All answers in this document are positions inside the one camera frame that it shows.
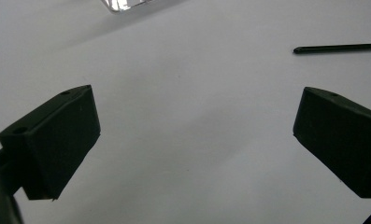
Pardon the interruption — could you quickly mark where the clear acrylic organizer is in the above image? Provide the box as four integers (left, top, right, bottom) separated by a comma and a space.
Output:
100, 0, 158, 13

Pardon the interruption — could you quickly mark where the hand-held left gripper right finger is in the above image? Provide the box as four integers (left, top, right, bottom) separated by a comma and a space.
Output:
293, 86, 371, 200

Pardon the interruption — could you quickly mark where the black pen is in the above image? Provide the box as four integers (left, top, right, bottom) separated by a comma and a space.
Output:
293, 42, 371, 55

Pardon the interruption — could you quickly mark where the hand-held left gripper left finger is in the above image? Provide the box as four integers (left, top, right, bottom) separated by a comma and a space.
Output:
0, 84, 102, 201

